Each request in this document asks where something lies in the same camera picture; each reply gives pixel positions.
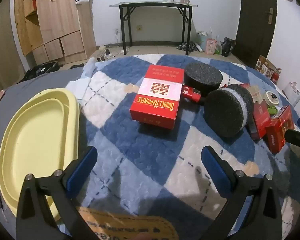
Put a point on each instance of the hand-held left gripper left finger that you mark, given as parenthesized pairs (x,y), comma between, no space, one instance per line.
(82,170)

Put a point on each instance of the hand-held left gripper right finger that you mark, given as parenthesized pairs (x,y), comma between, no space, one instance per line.
(215,172)

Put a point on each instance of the red box holographic stripe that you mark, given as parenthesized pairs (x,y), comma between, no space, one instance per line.
(277,132)

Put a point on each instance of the white round jar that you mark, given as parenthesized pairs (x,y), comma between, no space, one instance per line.
(271,100)

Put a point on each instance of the glossy red box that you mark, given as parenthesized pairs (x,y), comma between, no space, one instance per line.
(261,116)

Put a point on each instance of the yellow plastic basin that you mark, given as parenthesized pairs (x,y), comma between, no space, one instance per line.
(35,142)

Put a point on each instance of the black round sponge white layer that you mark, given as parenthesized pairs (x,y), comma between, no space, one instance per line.
(225,112)
(202,76)

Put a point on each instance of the small dark red box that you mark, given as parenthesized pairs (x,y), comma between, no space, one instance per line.
(191,93)

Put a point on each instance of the large red white box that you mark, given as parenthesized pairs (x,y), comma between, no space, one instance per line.
(155,105)

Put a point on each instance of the white paper bag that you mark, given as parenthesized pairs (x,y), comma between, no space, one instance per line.
(292,93)

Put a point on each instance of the small green object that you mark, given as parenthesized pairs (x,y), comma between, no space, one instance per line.
(272,110)

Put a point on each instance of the dark flat box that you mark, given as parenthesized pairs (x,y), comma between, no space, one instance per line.
(253,131)

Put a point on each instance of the blue white plaid blanket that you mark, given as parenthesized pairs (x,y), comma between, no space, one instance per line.
(130,155)

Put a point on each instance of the red fire extinguisher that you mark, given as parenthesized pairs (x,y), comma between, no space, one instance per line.
(276,77)

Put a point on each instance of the brown paper packet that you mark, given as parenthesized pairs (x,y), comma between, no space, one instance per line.
(255,92)

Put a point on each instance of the printed cardboard cartons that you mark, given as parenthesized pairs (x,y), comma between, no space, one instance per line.
(263,66)

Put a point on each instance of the black suitcase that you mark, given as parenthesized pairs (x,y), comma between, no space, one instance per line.
(40,70)

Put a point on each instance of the black bag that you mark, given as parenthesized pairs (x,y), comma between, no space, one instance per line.
(227,47)

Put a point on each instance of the dark door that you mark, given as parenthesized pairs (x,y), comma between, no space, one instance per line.
(255,17)

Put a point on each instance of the pink white bag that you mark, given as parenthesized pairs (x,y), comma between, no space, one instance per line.
(211,46)

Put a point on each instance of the dark patterned cloth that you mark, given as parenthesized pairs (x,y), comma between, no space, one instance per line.
(186,47)

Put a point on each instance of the wooden wardrobe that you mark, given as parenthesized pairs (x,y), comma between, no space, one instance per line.
(57,12)

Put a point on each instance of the black folding table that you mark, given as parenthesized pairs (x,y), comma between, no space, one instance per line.
(152,4)

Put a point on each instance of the wall outlet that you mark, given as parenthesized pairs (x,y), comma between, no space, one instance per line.
(139,28)

